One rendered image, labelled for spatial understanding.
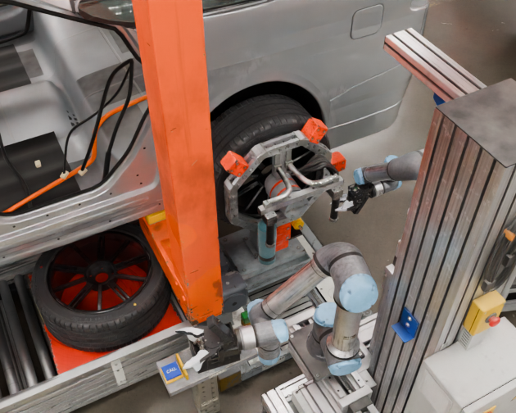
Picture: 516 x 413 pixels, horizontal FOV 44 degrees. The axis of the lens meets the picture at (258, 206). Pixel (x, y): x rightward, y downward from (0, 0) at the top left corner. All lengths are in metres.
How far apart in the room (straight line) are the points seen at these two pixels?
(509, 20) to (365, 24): 3.35
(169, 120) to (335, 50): 1.16
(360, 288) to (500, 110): 0.65
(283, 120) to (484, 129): 1.43
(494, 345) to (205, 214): 1.10
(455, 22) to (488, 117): 4.47
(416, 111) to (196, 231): 2.82
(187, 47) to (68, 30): 2.05
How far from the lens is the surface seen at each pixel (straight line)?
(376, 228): 4.06
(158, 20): 1.87
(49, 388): 3.09
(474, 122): 1.63
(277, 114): 2.93
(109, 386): 3.25
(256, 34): 2.73
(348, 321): 2.11
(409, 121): 4.86
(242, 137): 2.85
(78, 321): 3.09
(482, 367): 2.15
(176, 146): 2.15
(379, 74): 3.28
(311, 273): 2.09
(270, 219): 2.78
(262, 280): 3.55
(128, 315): 3.06
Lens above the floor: 3.01
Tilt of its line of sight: 47 degrees down
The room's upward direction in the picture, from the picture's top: straight up
